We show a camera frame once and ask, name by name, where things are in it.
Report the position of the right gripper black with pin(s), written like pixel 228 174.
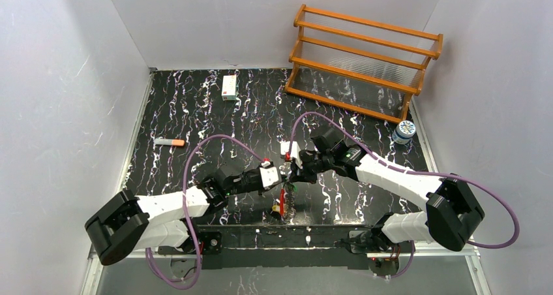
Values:
pixel 298 168

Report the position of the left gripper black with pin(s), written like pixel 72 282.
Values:
pixel 259 184

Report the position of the steel key organizer red handle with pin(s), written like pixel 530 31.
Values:
pixel 286 201

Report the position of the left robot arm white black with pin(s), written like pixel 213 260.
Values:
pixel 128 222

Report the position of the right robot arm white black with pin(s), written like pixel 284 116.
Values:
pixel 449 212

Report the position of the white blue round jar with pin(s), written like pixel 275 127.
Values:
pixel 403 132

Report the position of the white red small box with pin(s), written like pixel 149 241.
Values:
pixel 229 88

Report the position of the orange wooden shelf rack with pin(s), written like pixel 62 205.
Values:
pixel 361 65

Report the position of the orange grey marker pen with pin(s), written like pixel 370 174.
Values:
pixel 169 142

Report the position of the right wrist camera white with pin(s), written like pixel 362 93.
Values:
pixel 289 151

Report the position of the aluminium frame rail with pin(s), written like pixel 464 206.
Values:
pixel 287 259

